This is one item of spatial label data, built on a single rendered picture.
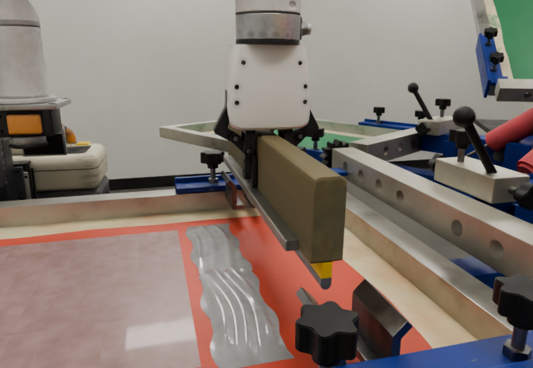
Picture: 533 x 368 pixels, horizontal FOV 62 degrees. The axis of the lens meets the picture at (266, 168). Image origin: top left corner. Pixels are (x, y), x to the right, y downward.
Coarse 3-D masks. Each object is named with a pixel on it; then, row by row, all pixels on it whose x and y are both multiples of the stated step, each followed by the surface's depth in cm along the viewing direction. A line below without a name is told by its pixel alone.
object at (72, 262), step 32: (160, 224) 74; (192, 224) 74; (256, 224) 74; (0, 256) 62; (32, 256) 62; (64, 256) 62; (96, 256) 62; (128, 256) 62; (160, 256) 62; (256, 256) 62; (288, 256) 62; (0, 288) 54; (32, 288) 54; (64, 288) 54; (96, 288) 54
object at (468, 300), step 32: (128, 192) 80; (160, 192) 80; (224, 192) 81; (0, 224) 73; (32, 224) 74; (352, 224) 70; (384, 224) 65; (384, 256) 61; (416, 256) 54; (448, 288) 48; (480, 288) 47; (480, 320) 43
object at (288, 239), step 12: (228, 156) 70; (228, 168) 67; (240, 168) 63; (240, 180) 58; (252, 192) 52; (264, 204) 48; (264, 216) 46; (276, 216) 45; (276, 228) 42; (288, 228) 42; (288, 240) 39
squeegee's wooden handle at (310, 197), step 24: (264, 144) 50; (288, 144) 48; (264, 168) 50; (288, 168) 41; (312, 168) 38; (264, 192) 51; (288, 192) 42; (312, 192) 35; (336, 192) 36; (288, 216) 42; (312, 216) 36; (336, 216) 36; (312, 240) 36; (336, 240) 37
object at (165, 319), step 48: (144, 288) 54; (192, 288) 54; (288, 288) 54; (336, 288) 54; (0, 336) 44; (48, 336) 44; (96, 336) 44; (144, 336) 44; (192, 336) 44; (288, 336) 44
